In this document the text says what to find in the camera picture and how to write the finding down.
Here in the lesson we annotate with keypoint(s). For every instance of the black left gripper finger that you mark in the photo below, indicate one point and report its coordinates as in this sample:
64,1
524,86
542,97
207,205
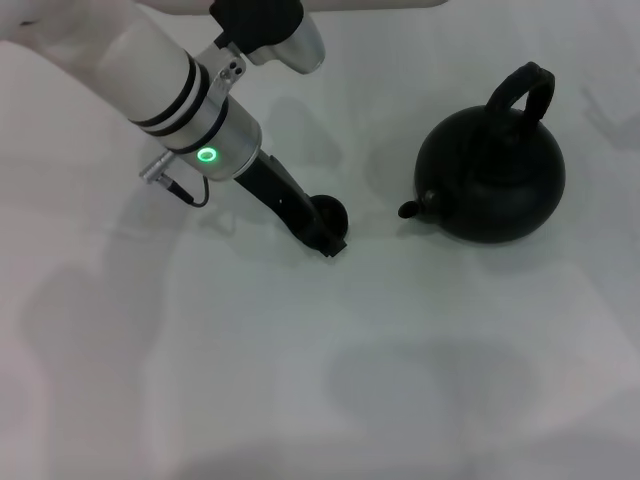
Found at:
327,246
330,225

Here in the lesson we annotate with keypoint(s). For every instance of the small black teacup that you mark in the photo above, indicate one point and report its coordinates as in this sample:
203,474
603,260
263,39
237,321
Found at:
336,207

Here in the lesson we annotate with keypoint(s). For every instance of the left wrist camera housing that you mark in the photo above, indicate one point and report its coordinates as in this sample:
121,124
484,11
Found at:
295,45

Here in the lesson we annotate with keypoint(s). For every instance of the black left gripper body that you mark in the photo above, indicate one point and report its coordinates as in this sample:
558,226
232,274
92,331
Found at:
280,195

